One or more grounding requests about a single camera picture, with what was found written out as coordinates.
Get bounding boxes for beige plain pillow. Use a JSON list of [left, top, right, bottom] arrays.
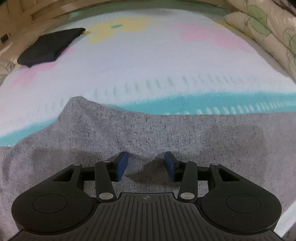
[[0, 61, 15, 85]]

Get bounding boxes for grey speckled pants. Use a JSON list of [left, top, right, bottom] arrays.
[[1, 97, 295, 240]]

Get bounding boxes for wooden bed frame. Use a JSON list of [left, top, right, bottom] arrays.
[[1, 0, 235, 48]]

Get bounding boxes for folded black garment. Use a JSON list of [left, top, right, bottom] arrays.
[[18, 28, 86, 68]]

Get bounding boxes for cream leaf-print pillow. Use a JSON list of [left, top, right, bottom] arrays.
[[225, 1, 295, 79]]

